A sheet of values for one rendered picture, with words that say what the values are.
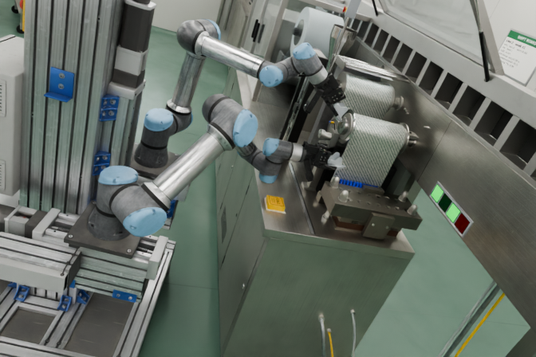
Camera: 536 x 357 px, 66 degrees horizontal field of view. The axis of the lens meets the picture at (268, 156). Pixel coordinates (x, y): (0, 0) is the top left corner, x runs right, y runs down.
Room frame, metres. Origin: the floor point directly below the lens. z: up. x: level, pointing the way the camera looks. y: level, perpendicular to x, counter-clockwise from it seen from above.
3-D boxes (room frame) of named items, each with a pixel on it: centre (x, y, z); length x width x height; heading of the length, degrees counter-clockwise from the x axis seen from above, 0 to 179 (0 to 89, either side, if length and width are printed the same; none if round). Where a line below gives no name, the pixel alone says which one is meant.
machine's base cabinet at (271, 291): (2.56, -0.05, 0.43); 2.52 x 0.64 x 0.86; 16
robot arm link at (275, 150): (1.51, -0.03, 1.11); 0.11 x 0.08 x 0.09; 106
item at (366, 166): (1.62, -0.41, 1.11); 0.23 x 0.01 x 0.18; 106
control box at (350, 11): (2.18, -0.14, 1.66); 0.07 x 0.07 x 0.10; 89
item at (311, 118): (2.37, -0.17, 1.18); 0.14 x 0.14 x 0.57
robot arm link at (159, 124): (1.58, 0.50, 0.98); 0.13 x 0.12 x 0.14; 166
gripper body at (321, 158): (1.56, -0.18, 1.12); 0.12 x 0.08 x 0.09; 106
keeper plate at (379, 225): (1.43, -0.52, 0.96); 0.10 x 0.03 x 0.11; 106
